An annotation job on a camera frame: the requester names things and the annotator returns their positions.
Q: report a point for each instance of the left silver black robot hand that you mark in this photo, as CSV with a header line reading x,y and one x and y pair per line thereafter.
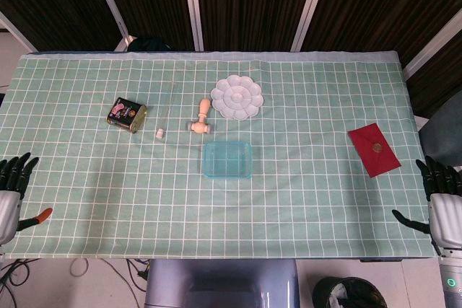
x,y
8,210

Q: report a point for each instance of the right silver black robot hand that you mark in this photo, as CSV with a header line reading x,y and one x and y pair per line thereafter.
x,y
445,214

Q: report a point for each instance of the clear blue plastic tray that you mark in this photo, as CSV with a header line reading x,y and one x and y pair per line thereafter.
x,y
227,160

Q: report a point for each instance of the grey chair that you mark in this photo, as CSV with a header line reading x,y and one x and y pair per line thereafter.
x,y
442,131

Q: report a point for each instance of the red envelope with gold seal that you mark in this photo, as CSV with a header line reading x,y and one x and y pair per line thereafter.
x,y
373,149

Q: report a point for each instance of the green white checked tablecloth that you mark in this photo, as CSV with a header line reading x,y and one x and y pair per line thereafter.
x,y
108,196

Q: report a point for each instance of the black trash bin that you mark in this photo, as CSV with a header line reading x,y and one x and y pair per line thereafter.
x,y
346,293

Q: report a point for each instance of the black gold luncheon meat tin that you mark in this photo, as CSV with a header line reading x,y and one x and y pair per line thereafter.
x,y
126,115

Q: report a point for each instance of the clear test tube white cap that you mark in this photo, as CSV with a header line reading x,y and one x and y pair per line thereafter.
x,y
160,133

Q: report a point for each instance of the small wooden mallet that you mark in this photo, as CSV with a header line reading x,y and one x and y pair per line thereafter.
x,y
200,126

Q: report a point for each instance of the black object behind table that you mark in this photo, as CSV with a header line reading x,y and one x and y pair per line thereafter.
x,y
149,44

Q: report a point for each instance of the white flower-shaped paint palette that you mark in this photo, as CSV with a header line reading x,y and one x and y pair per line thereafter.
x,y
236,97

